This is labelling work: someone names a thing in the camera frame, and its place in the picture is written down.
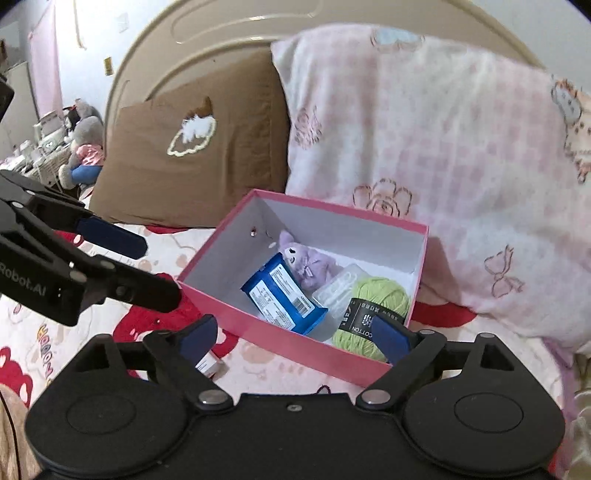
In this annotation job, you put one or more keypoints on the purple plush toy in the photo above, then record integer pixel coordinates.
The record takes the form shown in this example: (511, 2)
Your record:
(309, 267)

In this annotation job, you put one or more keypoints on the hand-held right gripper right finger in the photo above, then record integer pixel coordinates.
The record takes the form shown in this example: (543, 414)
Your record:
(390, 340)

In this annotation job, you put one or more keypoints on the green yarn ball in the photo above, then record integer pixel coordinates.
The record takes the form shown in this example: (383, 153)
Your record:
(378, 290)

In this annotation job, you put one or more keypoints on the cluttered white nightstand items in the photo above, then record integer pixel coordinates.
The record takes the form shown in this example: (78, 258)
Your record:
(41, 152)

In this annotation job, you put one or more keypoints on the white wall plate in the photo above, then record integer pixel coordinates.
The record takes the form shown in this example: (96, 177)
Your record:
(123, 23)

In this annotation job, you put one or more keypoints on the pink cardboard box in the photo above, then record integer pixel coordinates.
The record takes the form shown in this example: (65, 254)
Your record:
(277, 330)

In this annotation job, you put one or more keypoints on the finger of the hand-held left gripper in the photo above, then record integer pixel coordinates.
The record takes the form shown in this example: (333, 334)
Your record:
(147, 290)
(115, 237)

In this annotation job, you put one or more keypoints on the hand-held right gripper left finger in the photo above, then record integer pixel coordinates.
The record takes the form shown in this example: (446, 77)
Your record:
(199, 339)

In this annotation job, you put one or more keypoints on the blue snack packet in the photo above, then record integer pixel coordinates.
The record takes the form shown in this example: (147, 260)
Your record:
(277, 291)

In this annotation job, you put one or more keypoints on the pink checked pillow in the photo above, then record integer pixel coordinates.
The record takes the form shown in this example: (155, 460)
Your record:
(438, 161)

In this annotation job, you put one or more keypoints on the brown pillow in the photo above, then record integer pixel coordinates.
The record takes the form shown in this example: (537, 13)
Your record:
(184, 184)

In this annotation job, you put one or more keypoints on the brass wall plate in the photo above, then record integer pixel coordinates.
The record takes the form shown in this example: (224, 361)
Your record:
(108, 66)

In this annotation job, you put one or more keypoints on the clear plastic case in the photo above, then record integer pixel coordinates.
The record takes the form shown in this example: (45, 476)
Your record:
(335, 290)

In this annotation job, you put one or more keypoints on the grey plush toy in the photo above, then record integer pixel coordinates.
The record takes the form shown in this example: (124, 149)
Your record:
(83, 138)

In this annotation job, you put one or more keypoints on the beige bed headboard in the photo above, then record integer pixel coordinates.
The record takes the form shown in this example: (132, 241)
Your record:
(231, 27)

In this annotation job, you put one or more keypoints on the pink curtain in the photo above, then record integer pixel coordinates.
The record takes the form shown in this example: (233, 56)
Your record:
(46, 55)

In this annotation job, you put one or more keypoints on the small white cardboard box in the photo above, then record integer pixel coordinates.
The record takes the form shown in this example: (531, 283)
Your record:
(210, 367)

